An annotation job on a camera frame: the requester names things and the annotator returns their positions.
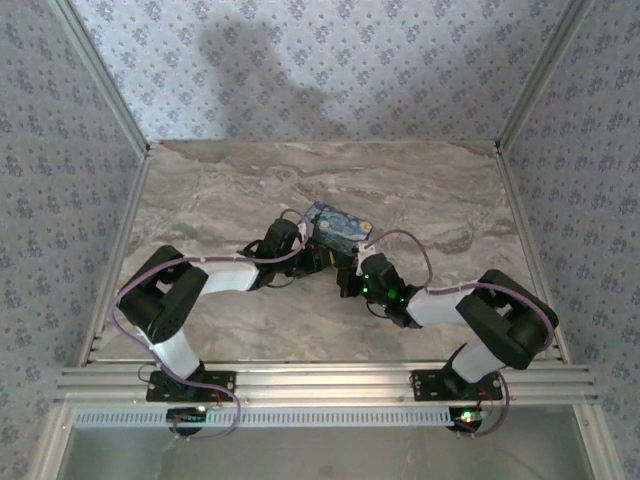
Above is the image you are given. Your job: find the starry night painted box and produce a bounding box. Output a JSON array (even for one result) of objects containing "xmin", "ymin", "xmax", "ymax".
[{"xmin": 302, "ymin": 201, "xmax": 374, "ymax": 257}]

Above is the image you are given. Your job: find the right controller board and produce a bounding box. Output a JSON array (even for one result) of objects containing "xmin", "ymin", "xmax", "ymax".
[{"xmin": 448, "ymin": 406, "xmax": 491, "ymax": 434}]

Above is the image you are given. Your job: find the controller board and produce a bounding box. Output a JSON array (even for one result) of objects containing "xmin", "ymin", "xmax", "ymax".
[
  {"xmin": 448, "ymin": 406, "xmax": 491, "ymax": 434},
  {"xmin": 166, "ymin": 406, "xmax": 210, "ymax": 435}
]

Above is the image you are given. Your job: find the left controller board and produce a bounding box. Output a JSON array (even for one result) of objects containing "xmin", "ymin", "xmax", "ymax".
[{"xmin": 166, "ymin": 406, "xmax": 210, "ymax": 435}]

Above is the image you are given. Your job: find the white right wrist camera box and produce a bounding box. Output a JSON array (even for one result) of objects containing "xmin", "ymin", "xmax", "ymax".
[{"xmin": 351, "ymin": 241, "xmax": 377, "ymax": 277}]

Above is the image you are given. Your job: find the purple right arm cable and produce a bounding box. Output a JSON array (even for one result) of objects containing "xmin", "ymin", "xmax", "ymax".
[{"xmin": 367, "ymin": 228, "xmax": 557, "ymax": 439}]

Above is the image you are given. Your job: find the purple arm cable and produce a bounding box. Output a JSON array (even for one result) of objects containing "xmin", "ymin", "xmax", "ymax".
[
  {"xmin": 110, "ymin": 208, "xmax": 313, "ymax": 442},
  {"xmin": 367, "ymin": 228, "xmax": 557, "ymax": 439}
]

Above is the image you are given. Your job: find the aluminium mounting rail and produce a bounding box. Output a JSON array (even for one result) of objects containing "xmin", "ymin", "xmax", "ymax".
[{"xmin": 53, "ymin": 363, "xmax": 600, "ymax": 404}]

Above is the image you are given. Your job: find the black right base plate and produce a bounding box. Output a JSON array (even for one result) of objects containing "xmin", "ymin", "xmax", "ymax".
[{"xmin": 410, "ymin": 369, "xmax": 504, "ymax": 402}]

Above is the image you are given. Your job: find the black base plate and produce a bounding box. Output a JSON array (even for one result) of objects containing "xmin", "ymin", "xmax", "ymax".
[
  {"xmin": 145, "ymin": 370, "xmax": 238, "ymax": 403},
  {"xmin": 410, "ymin": 369, "xmax": 504, "ymax": 402}
]

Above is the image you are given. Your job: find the slotted grey cable duct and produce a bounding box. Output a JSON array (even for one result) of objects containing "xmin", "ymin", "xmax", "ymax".
[{"xmin": 73, "ymin": 405, "xmax": 494, "ymax": 430}]

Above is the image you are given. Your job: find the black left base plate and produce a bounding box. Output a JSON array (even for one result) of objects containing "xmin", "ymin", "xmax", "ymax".
[{"xmin": 145, "ymin": 370, "xmax": 238, "ymax": 403}]

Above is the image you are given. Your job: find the aluminium table side rail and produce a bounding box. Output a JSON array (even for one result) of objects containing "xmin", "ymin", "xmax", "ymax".
[
  {"xmin": 78, "ymin": 149, "xmax": 154, "ymax": 365},
  {"xmin": 494, "ymin": 147, "xmax": 572, "ymax": 364}
]

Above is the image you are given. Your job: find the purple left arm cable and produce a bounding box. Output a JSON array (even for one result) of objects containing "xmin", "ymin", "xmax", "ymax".
[{"xmin": 110, "ymin": 208, "xmax": 313, "ymax": 442}]

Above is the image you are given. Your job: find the aluminium frame post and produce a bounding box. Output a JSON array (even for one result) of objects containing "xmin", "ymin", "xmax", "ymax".
[
  {"xmin": 51, "ymin": 0, "xmax": 153, "ymax": 157},
  {"xmin": 493, "ymin": 0, "xmax": 597, "ymax": 153}
]

